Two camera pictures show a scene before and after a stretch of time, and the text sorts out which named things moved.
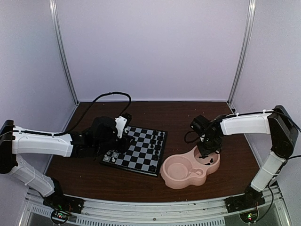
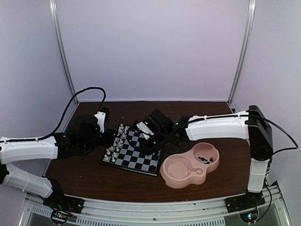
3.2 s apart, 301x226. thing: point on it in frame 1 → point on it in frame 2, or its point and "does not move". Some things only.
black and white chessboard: x=146 y=153 does not move
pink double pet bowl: x=188 y=168 does not move
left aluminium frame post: x=53 y=11 does not move
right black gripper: x=204 y=152 → x=147 y=149
